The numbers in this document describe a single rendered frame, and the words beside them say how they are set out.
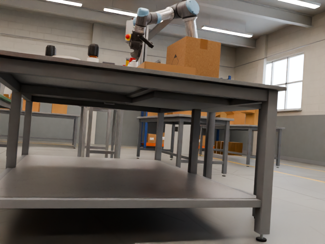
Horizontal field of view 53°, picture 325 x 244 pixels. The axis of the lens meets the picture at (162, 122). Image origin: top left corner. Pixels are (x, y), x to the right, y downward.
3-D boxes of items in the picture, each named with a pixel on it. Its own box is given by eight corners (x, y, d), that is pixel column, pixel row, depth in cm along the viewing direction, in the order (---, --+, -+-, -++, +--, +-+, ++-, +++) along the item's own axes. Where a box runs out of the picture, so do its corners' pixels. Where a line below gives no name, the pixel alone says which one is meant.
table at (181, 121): (133, 158, 616) (136, 116, 618) (173, 159, 641) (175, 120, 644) (174, 175, 408) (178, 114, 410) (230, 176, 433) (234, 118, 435)
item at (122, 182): (20, 175, 323) (26, 95, 326) (157, 179, 367) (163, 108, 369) (-39, 255, 129) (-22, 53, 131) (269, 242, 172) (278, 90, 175)
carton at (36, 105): (19, 110, 731) (20, 94, 732) (22, 111, 773) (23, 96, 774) (39, 112, 743) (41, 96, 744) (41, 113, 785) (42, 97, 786)
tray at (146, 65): (130, 78, 181) (131, 70, 181) (174, 83, 189) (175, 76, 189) (144, 69, 152) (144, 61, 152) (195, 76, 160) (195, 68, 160)
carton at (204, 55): (164, 86, 219) (167, 46, 220) (195, 90, 228) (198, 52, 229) (183, 81, 191) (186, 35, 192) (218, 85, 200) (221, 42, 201)
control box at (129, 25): (128, 45, 287) (130, 23, 287) (147, 44, 282) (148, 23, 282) (124, 41, 277) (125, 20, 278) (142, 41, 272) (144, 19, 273)
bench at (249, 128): (196, 155, 805) (199, 124, 807) (225, 157, 830) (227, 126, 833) (246, 166, 597) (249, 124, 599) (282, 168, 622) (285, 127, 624)
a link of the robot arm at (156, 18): (151, 14, 231) (139, 13, 223) (162, 11, 223) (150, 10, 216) (152, 25, 232) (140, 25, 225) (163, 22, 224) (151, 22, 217)
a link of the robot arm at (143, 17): (153, 10, 214) (143, 9, 208) (149, 27, 219) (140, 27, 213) (144, 7, 219) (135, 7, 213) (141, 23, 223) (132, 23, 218)
